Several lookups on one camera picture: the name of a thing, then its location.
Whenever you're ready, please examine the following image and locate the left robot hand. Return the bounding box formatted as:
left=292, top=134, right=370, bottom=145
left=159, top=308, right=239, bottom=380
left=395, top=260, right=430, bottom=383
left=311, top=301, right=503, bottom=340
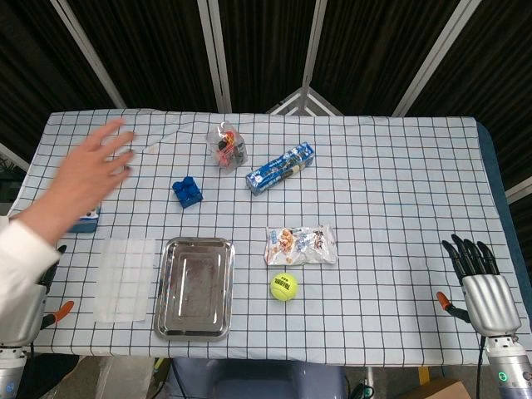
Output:
left=0, top=244, right=76, bottom=347

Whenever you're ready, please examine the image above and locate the person's bare hand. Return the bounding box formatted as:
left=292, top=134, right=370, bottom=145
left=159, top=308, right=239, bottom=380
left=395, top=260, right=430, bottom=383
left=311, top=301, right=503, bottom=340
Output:
left=18, top=117, right=139, bottom=246

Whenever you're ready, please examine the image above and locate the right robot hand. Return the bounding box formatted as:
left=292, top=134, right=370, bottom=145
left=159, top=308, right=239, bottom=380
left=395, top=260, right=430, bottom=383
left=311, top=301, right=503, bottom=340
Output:
left=436, top=234, right=523, bottom=337

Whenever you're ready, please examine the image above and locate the translucent white paper sheet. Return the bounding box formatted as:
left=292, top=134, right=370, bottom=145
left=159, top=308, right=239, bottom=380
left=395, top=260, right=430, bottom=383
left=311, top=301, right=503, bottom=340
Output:
left=94, top=237, right=157, bottom=325

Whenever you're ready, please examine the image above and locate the person's white sleeved forearm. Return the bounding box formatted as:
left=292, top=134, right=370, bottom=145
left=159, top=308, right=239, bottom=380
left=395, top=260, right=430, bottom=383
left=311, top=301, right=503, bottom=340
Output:
left=0, top=219, right=62, bottom=333

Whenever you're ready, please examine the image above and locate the stainless steel tray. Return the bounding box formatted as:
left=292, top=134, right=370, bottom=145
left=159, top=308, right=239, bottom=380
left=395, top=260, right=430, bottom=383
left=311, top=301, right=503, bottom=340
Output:
left=153, top=236, right=236, bottom=343

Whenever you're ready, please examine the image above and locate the blue tissue box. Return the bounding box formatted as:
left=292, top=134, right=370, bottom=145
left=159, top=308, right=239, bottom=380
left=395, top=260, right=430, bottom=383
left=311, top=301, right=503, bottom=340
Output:
left=65, top=202, right=103, bottom=234

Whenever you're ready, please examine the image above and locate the brown cardboard box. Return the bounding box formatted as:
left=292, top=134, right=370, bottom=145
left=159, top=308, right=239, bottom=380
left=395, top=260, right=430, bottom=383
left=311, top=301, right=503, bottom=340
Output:
left=422, top=377, right=473, bottom=399

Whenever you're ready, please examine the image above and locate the blue building block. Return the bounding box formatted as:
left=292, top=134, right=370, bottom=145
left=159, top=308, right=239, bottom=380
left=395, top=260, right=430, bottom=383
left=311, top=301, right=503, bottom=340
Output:
left=171, top=175, right=204, bottom=210

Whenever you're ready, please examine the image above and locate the blue table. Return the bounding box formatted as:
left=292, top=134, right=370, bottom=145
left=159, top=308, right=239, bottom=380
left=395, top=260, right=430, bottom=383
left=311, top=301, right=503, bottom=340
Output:
left=474, top=119, right=525, bottom=292

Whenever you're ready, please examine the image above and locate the clear plastic toy box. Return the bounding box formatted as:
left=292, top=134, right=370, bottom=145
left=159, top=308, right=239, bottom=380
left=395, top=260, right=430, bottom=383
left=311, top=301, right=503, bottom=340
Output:
left=206, top=121, right=249, bottom=174

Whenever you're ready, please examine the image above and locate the white checkered tablecloth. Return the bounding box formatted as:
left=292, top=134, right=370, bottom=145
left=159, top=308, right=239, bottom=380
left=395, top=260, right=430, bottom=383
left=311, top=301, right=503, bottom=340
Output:
left=7, top=108, right=520, bottom=367

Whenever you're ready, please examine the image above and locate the blue cookie box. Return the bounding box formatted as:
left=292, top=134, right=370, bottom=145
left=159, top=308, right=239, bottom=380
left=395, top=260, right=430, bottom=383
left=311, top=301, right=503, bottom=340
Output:
left=245, top=140, right=316, bottom=197

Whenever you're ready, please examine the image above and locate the white snack bag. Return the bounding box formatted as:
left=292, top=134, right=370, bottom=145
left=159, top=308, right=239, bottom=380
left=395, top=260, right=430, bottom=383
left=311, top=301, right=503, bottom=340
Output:
left=263, top=223, right=339, bottom=268

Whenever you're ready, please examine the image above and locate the yellow tennis ball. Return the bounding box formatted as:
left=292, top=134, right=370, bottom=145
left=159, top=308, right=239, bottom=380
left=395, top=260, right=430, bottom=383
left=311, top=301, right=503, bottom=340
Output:
left=269, top=271, right=300, bottom=302

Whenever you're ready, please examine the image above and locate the white triangular partition foot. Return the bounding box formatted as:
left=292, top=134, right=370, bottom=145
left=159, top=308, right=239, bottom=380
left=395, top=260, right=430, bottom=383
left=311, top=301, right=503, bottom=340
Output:
left=264, top=86, right=345, bottom=117

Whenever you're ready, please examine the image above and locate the black cable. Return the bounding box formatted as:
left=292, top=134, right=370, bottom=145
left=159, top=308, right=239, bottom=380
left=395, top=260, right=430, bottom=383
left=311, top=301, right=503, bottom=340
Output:
left=473, top=334, right=488, bottom=399

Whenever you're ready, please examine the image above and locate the white partition frame post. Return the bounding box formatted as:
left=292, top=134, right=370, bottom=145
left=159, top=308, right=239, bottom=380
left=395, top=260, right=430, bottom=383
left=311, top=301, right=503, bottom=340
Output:
left=49, top=0, right=128, bottom=111
left=298, top=0, right=330, bottom=91
left=196, top=0, right=234, bottom=114
left=392, top=0, right=480, bottom=117

